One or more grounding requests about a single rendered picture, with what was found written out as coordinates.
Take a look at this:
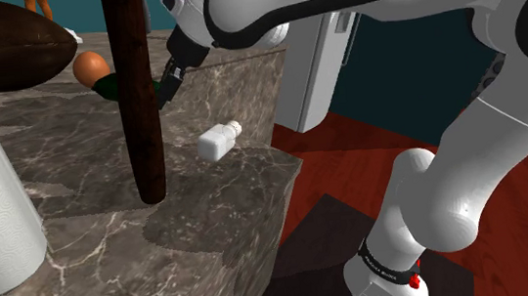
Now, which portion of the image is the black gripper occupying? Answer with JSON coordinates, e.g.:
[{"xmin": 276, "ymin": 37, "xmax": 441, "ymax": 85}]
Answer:
[{"xmin": 151, "ymin": 21, "xmax": 216, "ymax": 111}]

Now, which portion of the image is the dark brown wooden pole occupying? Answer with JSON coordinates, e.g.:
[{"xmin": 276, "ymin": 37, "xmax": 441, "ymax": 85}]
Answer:
[{"xmin": 100, "ymin": 0, "xmax": 171, "ymax": 209}]

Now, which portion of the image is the dark green egg cup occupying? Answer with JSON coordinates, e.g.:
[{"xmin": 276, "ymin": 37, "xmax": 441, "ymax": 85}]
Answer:
[{"xmin": 90, "ymin": 69, "xmax": 163, "ymax": 105}]

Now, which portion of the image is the white square bottle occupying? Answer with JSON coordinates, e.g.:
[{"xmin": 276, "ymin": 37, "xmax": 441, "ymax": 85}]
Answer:
[{"xmin": 195, "ymin": 118, "xmax": 246, "ymax": 164}]

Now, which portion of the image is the brown egg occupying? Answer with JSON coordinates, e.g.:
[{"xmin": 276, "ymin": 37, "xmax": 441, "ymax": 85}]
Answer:
[{"xmin": 70, "ymin": 49, "xmax": 113, "ymax": 90}]

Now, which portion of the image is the small white object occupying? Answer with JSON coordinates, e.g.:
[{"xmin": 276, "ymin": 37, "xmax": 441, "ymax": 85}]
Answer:
[{"xmin": 62, "ymin": 25, "xmax": 85, "ymax": 46}]

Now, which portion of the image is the white refrigerator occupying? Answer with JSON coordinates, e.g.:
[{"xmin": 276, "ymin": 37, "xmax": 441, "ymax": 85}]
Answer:
[{"xmin": 264, "ymin": 8, "xmax": 372, "ymax": 136}]

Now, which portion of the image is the orange figure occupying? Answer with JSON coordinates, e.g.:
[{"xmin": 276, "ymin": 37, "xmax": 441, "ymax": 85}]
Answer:
[{"xmin": 22, "ymin": 0, "xmax": 55, "ymax": 23}]

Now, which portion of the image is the dark brown wooden oval bowl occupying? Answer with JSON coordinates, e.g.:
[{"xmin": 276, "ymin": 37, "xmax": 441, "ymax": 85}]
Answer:
[{"xmin": 0, "ymin": 0, "xmax": 83, "ymax": 94}]

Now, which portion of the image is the dark robot stand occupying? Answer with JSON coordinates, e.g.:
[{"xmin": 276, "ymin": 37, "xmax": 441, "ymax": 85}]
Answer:
[{"xmin": 243, "ymin": 181, "xmax": 475, "ymax": 296}]

